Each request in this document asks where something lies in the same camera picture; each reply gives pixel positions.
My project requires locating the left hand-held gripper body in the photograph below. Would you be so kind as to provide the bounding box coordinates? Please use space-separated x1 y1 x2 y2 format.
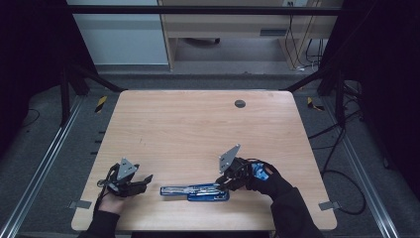
106 157 142 197

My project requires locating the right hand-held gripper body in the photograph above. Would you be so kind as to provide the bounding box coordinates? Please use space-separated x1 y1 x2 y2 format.
218 144 255 191

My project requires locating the blue stapler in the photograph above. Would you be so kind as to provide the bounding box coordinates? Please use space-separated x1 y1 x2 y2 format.
159 182 232 203

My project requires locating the person's left hand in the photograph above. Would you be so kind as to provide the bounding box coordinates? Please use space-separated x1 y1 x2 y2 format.
98 193 127 216

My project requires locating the person's right hand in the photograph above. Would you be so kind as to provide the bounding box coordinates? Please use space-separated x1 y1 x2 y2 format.
247 163 294 201

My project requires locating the yellow black tape strip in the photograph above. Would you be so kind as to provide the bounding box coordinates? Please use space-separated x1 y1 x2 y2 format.
94 95 109 114
306 96 326 112

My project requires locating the dark object under desk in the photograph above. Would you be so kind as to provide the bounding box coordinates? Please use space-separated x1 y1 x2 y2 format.
182 37 222 47

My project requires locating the white cabinet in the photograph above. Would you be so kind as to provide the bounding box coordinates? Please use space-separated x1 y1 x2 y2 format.
65 0 169 66

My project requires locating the black metal crossbar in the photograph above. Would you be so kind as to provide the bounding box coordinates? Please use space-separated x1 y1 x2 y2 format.
65 5 345 16

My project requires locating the black curtain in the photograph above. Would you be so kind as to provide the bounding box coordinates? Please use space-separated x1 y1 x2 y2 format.
0 0 97 157
321 0 420 199

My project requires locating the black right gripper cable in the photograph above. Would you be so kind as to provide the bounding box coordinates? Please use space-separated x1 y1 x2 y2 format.
242 157 265 167

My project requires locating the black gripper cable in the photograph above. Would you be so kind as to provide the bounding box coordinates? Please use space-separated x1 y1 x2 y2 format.
96 164 117 207
242 157 265 167

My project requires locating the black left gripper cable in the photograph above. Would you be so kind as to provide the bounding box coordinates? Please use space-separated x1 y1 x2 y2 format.
96 164 117 207

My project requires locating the blue hand strap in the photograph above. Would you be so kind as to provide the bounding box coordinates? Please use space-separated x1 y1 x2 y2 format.
251 162 269 181

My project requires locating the grey metal table bracket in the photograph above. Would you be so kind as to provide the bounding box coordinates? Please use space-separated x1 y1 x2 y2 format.
318 200 342 212
67 199 93 210

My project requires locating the aluminium floor rail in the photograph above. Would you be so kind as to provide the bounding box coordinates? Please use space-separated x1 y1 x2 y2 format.
0 95 84 238
321 97 401 238

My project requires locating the black frame strut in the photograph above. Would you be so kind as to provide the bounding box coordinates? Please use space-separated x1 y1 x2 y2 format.
280 63 349 127
58 63 129 129

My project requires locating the thin black floor cable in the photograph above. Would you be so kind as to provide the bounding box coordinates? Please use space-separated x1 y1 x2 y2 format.
19 108 42 129

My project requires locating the bundle of desk cables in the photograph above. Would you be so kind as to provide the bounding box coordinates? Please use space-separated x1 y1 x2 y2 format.
283 0 327 72

